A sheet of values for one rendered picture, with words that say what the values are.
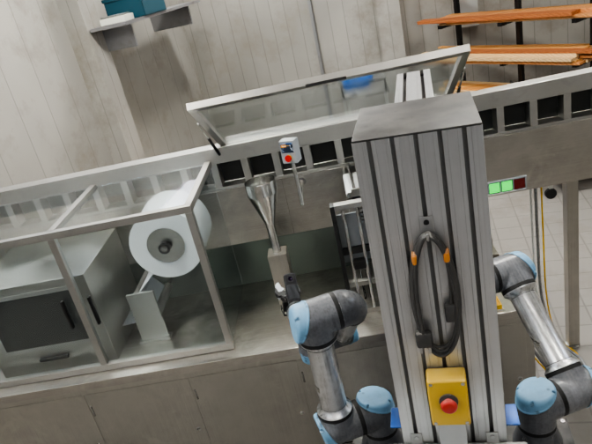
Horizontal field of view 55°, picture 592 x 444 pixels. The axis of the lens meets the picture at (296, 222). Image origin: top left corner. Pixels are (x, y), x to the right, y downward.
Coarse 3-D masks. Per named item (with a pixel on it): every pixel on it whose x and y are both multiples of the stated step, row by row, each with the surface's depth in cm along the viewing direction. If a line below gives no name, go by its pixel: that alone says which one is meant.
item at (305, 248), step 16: (256, 240) 293; (288, 240) 293; (304, 240) 293; (320, 240) 293; (336, 240) 293; (240, 256) 297; (256, 256) 297; (304, 256) 297; (320, 256) 297; (336, 256) 297; (240, 272) 301; (256, 272) 301; (304, 272) 301
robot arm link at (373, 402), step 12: (360, 396) 188; (372, 396) 188; (384, 396) 187; (360, 408) 186; (372, 408) 183; (384, 408) 184; (360, 420) 184; (372, 420) 185; (384, 420) 185; (372, 432) 187; (384, 432) 187
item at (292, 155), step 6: (282, 138) 243; (288, 138) 241; (294, 138) 239; (282, 144) 240; (288, 144) 239; (294, 144) 239; (282, 150) 241; (288, 150) 240; (294, 150) 239; (282, 156) 243; (288, 156) 240; (294, 156) 240; (300, 156) 244; (288, 162) 243; (294, 162) 242
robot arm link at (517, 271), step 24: (504, 264) 193; (528, 264) 193; (504, 288) 193; (528, 288) 190; (528, 312) 188; (552, 336) 184; (552, 360) 182; (576, 360) 180; (576, 384) 176; (576, 408) 175
